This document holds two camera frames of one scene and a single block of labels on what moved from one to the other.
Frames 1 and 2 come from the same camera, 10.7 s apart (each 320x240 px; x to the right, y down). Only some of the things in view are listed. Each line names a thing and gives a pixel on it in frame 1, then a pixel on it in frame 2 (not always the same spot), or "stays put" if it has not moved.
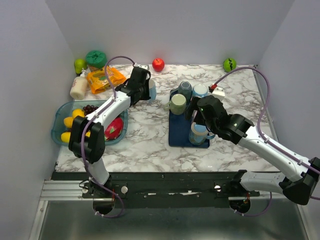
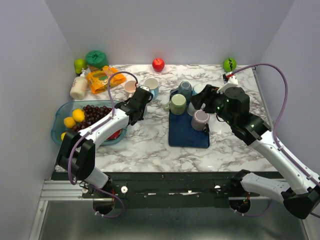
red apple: x=158 y=64 stays put
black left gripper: x=146 y=96 → x=142 y=118
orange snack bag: x=98 y=81 stays put
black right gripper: x=193 y=105 → x=207 y=96
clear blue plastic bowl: x=66 y=109 stays put
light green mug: x=177 y=105 stays put
